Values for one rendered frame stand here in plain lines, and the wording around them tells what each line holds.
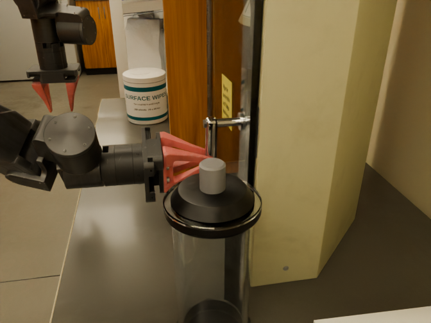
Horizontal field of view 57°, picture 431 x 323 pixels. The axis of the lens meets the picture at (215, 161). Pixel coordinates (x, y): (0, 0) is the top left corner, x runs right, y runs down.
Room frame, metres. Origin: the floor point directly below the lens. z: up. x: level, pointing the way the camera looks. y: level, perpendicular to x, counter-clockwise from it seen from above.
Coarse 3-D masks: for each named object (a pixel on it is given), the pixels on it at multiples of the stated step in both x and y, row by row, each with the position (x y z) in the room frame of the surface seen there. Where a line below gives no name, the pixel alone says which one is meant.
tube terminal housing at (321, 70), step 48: (288, 0) 0.47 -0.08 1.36; (336, 0) 0.48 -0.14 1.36; (384, 0) 0.58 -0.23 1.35; (288, 48) 0.47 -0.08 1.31; (336, 48) 0.48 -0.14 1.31; (384, 48) 0.62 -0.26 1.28; (288, 96) 0.47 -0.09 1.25; (336, 96) 0.48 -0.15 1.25; (288, 144) 0.47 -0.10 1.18; (336, 144) 0.48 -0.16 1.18; (288, 192) 0.47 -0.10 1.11; (336, 192) 0.51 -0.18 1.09; (288, 240) 0.47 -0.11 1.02; (336, 240) 0.55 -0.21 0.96
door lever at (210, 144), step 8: (240, 112) 0.51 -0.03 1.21; (208, 120) 0.50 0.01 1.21; (216, 120) 0.50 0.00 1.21; (224, 120) 0.50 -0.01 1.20; (232, 120) 0.51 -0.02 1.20; (240, 120) 0.51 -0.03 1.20; (208, 128) 0.50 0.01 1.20; (216, 128) 0.50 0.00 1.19; (240, 128) 0.50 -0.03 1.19; (208, 136) 0.50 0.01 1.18; (216, 136) 0.50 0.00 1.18; (208, 144) 0.50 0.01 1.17; (216, 144) 0.50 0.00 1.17; (208, 152) 0.50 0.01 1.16; (216, 152) 0.51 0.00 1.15
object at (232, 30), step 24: (216, 0) 0.70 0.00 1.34; (240, 0) 0.54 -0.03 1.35; (216, 24) 0.70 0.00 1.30; (240, 24) 0.53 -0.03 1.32; (216, 48) 0.70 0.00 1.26; (240, 48) 0.53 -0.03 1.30; (216, 72) 0.70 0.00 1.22; (240, 72) 0.53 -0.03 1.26; (216, 96) 0.70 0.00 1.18; (240, 96) 0.52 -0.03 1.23; (240, 144) 0.51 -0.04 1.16; (240, 168) 0.51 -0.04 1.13
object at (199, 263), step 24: (168, 192) 0.38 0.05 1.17; (192, 240) 0.33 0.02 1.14; (216, 240) 0.32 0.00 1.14; (240, 240) 0.33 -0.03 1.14; (192, 264) 0.33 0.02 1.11; (216, 264) 0.32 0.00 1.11; (240, 264) 0.33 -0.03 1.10; (192, 288) 0.33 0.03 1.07; (216, 288) 0.32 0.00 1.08; (240, 288) 0.33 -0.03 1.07; (192, 312) 0.33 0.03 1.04; (216, 312) 0.32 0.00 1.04; (240, 312) 0.33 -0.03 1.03
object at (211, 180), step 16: (208, 160) 0.37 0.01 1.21; (192, 176) 0.39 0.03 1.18; (208, 176) 0.35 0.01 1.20; (224, 176) 0.36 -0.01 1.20; (176, 192) 0.36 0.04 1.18; (192, 192) 0.36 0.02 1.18; (208, 192) 0.35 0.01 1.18; (224, 192) 0.36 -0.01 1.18; (240, 192) 0.36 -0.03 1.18; (176, 208) 0.34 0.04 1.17; (192, 208) 0.33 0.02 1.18; (208, 208) 0.33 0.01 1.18; (224, 208) 0.33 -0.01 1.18; (240, 208) 0.34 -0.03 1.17
